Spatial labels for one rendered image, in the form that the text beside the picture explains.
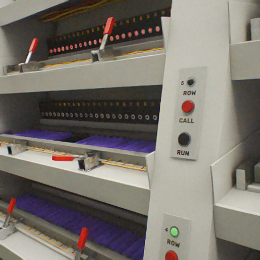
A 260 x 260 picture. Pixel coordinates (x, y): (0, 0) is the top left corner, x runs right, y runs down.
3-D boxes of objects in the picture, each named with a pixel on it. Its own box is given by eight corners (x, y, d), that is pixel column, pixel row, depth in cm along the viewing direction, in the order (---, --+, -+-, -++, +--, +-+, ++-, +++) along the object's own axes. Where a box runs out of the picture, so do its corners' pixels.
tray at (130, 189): (154, 218, 43) (146, 156, 41) (-20, 164, 83) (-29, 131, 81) (216, 169, 57) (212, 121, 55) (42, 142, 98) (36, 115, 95)
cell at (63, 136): (72, 139, 77) (52, 147, 72) (68, 138, 78) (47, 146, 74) (71, 132, 77) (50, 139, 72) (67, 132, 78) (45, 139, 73)
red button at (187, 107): (191, 112, 39) (192, 100, 39) (180, 112, 40) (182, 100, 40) (195, 114, 39) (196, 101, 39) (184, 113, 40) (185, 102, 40)
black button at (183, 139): (187, 145, 38) (189, 133, 38) (176, 144, 39) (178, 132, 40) (191, 146, 39) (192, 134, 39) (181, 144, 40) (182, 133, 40)
